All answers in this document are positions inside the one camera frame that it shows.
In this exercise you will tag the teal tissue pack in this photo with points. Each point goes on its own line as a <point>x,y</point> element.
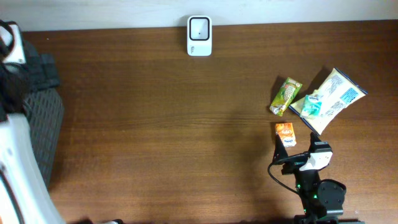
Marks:
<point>311,106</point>

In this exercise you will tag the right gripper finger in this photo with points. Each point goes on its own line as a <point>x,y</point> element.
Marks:
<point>314,139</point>
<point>280,152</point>

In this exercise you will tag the green snack pouch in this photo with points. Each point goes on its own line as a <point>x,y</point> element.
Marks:
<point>285,96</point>

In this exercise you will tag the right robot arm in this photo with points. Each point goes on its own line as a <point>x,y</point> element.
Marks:
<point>322,200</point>

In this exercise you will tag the grey plastic mesh basket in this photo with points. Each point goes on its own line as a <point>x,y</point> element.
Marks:
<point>44,111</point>

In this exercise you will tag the orange tissue pack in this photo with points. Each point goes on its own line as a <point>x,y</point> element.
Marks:
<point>286,134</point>

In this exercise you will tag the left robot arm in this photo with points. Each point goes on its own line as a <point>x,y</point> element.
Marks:
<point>24,196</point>

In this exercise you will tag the white barcode scanner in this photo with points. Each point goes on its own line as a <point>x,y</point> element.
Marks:
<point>199,36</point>

